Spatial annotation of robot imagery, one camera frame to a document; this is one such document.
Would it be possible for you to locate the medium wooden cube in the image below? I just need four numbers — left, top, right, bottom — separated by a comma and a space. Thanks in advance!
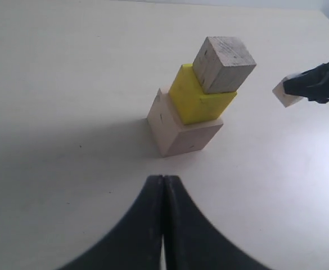
193, 37, 256, 94

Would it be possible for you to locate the yellow cube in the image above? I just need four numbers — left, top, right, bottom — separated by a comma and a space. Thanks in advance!
169, 64, 237, 125

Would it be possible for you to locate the large pale wooden cube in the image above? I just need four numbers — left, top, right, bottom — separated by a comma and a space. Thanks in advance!
147, 88, 223, 157

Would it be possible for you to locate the small wooden cube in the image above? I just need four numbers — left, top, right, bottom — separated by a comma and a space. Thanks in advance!
272, 73, 304, 107

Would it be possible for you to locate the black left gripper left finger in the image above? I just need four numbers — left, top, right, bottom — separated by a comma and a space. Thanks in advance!
61, 175, 164, 270

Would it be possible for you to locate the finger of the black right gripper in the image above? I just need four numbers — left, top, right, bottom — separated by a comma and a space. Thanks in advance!
283, 62, 329, 104

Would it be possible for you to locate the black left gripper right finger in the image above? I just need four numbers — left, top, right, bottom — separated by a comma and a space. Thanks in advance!
163, 175, 268, 270

